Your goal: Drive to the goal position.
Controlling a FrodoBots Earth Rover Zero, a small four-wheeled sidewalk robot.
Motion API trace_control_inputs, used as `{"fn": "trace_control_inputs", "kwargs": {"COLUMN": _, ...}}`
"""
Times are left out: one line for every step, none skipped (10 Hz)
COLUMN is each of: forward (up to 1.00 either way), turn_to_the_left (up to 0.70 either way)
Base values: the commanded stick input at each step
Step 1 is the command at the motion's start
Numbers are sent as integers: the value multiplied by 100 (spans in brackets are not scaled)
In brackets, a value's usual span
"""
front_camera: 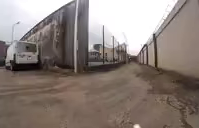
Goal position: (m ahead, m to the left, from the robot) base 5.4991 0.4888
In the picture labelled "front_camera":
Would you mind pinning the pale distant building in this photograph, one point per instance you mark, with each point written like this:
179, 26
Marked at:
105, 52

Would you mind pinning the row of poles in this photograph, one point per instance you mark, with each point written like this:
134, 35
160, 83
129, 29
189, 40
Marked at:
103, 45

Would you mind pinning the brown dirt road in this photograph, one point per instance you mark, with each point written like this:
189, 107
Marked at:
97, 96

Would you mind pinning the white drainpipe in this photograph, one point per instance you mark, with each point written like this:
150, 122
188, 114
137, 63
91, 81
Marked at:
75, 36

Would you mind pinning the large grey concrete building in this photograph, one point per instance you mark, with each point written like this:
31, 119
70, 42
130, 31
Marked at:
58, 36

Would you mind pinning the robot's own part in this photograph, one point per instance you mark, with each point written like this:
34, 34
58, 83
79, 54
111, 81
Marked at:
137, 126

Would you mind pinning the white van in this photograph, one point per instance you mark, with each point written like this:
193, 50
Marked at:
21, 54

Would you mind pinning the street lamp pole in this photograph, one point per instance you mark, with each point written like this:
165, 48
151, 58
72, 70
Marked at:
13, 31

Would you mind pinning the beige concrete wall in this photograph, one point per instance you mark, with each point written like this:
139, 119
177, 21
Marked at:
182, 43

